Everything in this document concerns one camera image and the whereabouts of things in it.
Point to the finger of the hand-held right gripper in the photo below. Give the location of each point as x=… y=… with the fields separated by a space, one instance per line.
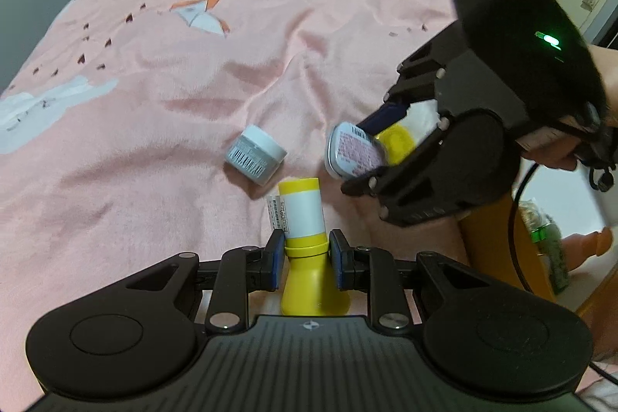
x=386 y=115
x=400 y=199

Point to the white crumpled cloth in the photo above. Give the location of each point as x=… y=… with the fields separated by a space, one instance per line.
x=422 y=115

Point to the green snack packet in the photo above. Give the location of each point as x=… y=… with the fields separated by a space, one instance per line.
x=548 y=243

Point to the yellow cardboard box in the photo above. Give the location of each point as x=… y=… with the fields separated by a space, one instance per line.
x=492 y=243

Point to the tan rounded object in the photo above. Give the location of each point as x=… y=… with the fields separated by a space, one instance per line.
x=591 y=248

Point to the rectangular tin with pink label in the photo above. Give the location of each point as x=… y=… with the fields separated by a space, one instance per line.
x=355 y=151

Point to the yellow tube with white label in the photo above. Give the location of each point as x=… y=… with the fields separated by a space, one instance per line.
x=304 y=219

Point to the person's right hand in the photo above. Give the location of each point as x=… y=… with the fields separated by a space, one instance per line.
x=550 y=154

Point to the yellow tape measure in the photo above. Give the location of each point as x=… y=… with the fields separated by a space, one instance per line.
x=398 y=141

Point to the small white labelled jar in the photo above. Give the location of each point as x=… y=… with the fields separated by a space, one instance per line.
x=253 y=154

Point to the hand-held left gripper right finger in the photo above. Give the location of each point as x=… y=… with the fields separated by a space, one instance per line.
x=336 y=262

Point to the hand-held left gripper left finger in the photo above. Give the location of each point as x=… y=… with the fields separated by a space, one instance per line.
x=277 y=262

